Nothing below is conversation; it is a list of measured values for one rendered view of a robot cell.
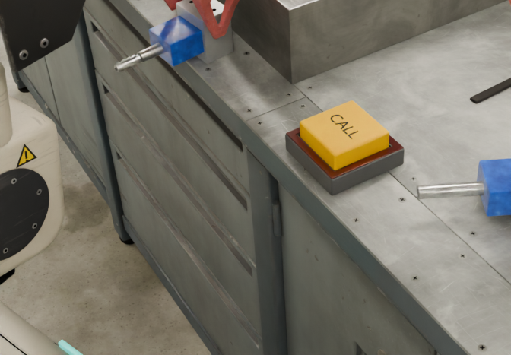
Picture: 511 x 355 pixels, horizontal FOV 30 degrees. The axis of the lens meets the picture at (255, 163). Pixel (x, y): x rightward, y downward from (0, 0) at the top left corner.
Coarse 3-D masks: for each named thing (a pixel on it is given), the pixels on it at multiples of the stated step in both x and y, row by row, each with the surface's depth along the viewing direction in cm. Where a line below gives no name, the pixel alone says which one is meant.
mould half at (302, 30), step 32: (224, 0) 106; (256, 0) 98; (288, 0) 94; (320, 0) 94; (352, 0) 96; (384, 0) 98; (416, 0) 101; (448, 0) 103; (480, 0) 106; (256, 32) 101; (288, 32) 94; (320, 32) 96; (352, 32) 99; (384, 32) 101; (416, 32) 103; (288, 64) 97; (320, 64) 99
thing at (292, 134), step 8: (296, 128) 89; (288, 136) 89; (296, 136) 89; (304, 144) 88; (392, 144) 87; (400, 144) 87; (312, 152) 87; (384, 152) 86; (392, 152) 86; (320, 160) 86; (360, 160) 85; (368, 160) 85; (328, 168) 85; (344, 168) 85; (352, 168) 85; (336, 176) 84
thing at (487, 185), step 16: (480, 160) 82; (496, 160) 81; (480, 176) 81; (496, 176) 80; (432, 192) 80; (448, 192) 80; (464, 192) 80; (480, 192) 80; (496, 192) 78; (496, 208) 79
